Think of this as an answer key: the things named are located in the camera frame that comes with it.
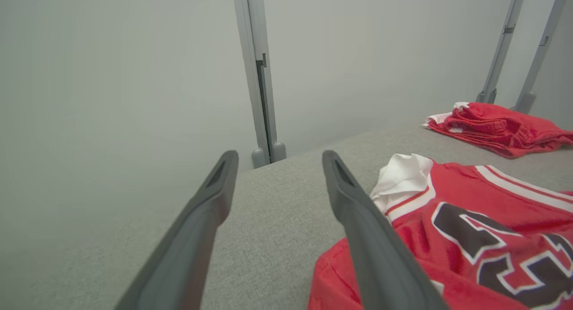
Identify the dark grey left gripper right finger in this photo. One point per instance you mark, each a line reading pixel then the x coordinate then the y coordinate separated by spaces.
pixel 380 260

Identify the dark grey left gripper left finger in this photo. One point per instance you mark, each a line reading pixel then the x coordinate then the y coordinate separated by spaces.
pixel 188 247

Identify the red jersey with black number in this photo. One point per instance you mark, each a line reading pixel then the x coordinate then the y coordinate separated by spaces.
pixel 416 247

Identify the red shorts with white stripe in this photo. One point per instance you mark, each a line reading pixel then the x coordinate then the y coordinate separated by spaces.
pixel 501 128

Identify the grey double partition post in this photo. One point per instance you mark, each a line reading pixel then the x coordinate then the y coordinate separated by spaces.
pixel 253 32

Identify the grey corner partition post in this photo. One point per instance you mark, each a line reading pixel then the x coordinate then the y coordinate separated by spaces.
pixel 498 61
pixel 536 68

